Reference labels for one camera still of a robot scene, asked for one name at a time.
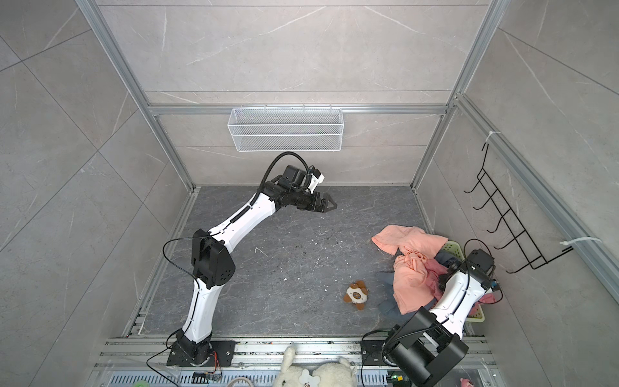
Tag dark pink t-shirt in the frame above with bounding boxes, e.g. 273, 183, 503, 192
425, 259, 493, 323

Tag white plush bunny toy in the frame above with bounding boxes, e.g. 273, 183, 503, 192
272, 346, 358, 387

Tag small brown plush toy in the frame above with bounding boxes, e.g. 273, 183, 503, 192
343, 281, 369, 311

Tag left black corrugated cable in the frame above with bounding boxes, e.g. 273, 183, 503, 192
249, 151, 310, 206

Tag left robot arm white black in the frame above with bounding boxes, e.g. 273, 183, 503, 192
172, 165, 337, 366

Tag aluminium frame rails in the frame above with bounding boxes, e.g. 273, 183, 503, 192
89, 337, 504, 387

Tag white wire mesh basket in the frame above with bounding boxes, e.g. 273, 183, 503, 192
227, 107, 345, 153

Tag grey blue t-shirt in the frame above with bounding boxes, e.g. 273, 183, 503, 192
375, 250, 460, 322

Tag light salmon t-shirt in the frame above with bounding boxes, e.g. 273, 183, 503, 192
372, 225, 448, 315

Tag green plastic basket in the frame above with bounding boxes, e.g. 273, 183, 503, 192
442, 240, 485, 323

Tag black wire hook rack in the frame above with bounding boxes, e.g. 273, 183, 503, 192
464, 144, 574, 274

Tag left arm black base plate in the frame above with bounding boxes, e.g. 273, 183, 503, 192
166, 340, 236, 367

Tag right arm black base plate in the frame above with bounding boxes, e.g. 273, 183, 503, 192
359, 339, 393, 367

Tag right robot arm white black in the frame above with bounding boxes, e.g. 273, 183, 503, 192
382, 249, 496, 386

